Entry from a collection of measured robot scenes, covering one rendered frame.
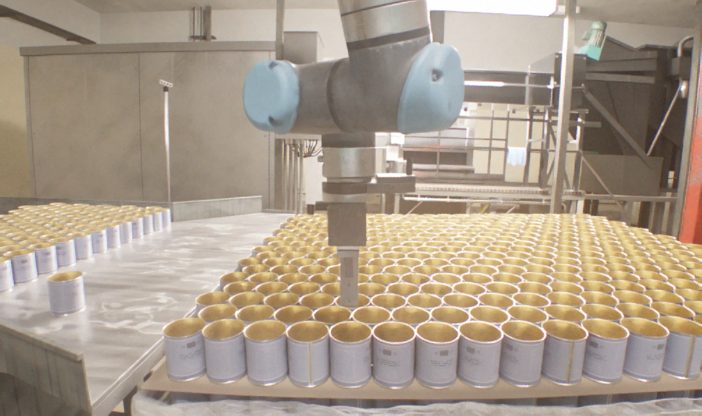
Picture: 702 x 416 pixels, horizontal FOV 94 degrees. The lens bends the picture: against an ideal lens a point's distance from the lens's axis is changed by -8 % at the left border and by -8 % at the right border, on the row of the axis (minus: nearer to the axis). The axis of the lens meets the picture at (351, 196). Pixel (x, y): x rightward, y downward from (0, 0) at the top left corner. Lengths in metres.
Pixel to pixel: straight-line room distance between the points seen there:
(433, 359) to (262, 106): 0.44
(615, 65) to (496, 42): 5.13
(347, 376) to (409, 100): 0.44
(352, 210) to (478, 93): 3.39
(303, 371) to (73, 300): 0.56
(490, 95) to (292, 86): 3.50
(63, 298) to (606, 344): 1.03
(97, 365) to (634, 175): 4.93
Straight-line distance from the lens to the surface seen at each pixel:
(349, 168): 0.46
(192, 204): 1.91
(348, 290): 0.52
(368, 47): 0.31
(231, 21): 9.86
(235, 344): 0.62
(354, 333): 0.64
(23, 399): 1.01
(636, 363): 0.75
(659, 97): 5.45
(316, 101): 0.35
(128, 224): 1.54
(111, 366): 0.74
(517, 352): 0.63
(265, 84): 0.38
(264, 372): 0.62
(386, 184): 0.47
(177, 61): 3.68
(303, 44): 3.08
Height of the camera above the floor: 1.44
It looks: 7 degrees down
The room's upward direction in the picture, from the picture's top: 2 degrees clockwise
